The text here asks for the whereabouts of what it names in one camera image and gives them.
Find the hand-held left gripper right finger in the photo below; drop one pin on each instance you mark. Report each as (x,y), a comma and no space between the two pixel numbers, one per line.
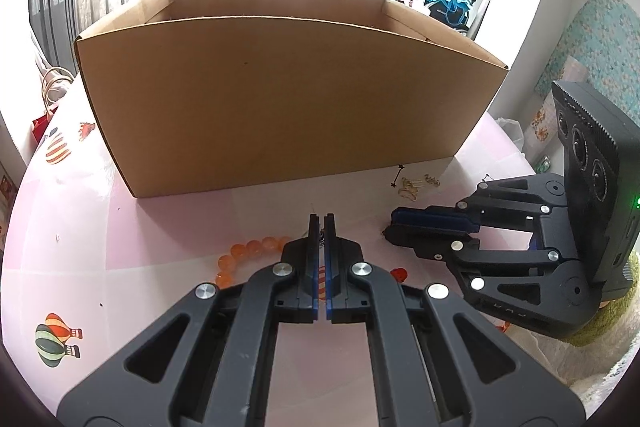
(331,237)

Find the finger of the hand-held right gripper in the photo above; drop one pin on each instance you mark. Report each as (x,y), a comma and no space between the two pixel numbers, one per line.
(435,217)
(425,239)

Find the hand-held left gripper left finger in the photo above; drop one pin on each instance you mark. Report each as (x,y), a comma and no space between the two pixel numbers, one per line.
(312,237)

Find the large brown cardboard box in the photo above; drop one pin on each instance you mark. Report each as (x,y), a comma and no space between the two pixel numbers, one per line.
(280,107)

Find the green drink can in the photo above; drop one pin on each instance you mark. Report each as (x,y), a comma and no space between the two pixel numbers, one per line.
(544,164)

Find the flower print paper roll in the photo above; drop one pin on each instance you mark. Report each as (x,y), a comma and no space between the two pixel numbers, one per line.
(542,132)

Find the large white plastic bag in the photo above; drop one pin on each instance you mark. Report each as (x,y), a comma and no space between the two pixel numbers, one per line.
(512,132)

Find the green fuzzy cloth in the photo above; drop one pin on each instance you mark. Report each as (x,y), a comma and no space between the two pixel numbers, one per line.
(615,322)

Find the beige knitted cushion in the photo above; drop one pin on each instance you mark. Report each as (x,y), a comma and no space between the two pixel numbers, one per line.
(575,357)

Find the pink balloon print table cover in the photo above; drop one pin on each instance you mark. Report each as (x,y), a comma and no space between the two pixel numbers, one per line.
(150,232)

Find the blue bag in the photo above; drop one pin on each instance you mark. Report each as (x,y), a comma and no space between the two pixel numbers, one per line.
(447,7)

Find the wheelchair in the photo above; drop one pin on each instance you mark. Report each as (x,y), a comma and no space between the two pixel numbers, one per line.
(480,7)

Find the red gift bag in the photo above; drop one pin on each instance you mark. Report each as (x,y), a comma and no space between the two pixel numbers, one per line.
(42,122)

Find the floral wall cloth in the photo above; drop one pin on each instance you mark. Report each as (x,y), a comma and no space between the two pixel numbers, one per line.
(600,32)

